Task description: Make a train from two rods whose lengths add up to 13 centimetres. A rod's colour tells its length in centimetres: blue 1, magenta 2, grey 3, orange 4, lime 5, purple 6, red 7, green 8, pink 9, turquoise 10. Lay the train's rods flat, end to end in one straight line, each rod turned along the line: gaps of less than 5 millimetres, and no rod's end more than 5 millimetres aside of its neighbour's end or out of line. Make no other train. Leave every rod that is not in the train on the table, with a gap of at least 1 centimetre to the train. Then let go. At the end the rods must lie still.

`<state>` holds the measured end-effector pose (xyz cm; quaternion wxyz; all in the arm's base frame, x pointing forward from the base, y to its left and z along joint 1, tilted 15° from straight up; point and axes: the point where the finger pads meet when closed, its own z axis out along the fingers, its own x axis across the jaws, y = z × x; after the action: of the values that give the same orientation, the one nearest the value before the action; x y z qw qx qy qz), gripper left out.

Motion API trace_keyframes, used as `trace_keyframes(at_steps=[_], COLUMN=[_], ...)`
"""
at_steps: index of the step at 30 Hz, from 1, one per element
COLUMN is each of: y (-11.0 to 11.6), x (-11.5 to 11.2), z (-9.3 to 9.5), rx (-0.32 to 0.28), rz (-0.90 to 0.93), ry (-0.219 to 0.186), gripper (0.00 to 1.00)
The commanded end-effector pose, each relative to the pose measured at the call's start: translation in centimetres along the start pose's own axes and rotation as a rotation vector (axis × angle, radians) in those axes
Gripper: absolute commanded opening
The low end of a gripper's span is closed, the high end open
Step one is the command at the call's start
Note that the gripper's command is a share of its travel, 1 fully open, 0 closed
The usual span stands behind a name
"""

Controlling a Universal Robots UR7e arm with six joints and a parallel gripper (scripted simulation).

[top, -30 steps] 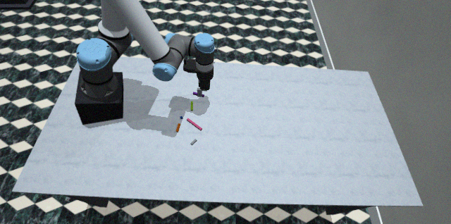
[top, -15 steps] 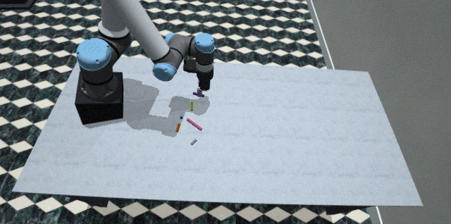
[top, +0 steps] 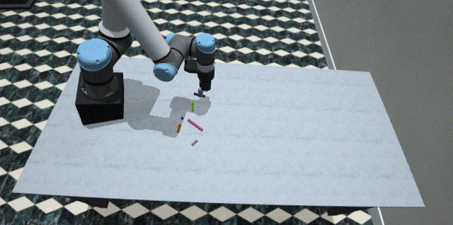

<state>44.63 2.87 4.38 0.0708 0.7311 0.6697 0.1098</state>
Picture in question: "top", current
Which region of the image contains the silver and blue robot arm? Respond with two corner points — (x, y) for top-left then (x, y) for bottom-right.
(76, 0), (216, 101)

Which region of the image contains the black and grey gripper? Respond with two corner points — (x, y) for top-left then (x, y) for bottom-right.
(184, 59), (216, 97)

